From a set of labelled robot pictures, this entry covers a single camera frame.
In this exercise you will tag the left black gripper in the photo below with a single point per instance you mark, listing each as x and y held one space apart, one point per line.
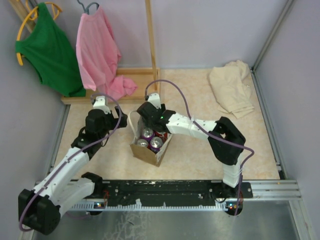
110 116

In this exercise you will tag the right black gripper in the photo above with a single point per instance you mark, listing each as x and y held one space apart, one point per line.
162 109

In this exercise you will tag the brown canvas bag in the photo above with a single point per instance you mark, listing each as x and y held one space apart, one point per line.
141 153

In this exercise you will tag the purple Fanta can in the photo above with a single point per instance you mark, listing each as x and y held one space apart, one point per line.
147 134

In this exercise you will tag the red Coca-Cola can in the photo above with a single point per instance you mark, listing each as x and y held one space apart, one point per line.
163 135

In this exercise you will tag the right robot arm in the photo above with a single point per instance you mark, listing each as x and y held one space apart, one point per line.
225 140

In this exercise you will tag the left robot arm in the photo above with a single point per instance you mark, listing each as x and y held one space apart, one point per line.
42 207

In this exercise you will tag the front purple soda can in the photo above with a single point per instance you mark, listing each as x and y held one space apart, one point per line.
155 144

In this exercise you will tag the front left silver-top can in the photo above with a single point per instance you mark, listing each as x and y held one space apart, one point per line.
142 143

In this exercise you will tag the wooden clothes rack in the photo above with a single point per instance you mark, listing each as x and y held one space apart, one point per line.
142 76

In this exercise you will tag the pink t-shirt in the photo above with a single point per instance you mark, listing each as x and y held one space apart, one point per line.
98 56

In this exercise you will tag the beige folded cloth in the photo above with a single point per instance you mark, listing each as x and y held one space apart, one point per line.
229 89

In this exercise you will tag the green tank top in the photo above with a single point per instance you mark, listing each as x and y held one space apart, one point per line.
49 51

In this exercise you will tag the grey clothes hanger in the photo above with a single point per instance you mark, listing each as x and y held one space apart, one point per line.
86 9

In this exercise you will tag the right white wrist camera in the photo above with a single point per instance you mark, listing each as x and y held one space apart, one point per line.
154 99

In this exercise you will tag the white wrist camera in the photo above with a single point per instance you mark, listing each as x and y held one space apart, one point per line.
154 99
101 103

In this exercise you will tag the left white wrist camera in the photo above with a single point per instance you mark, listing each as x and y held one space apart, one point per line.
101 103

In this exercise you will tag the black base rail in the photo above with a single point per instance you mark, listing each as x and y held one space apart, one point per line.
170 195

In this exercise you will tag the aluminium frame rail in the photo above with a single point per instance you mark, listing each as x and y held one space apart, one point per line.
262 190

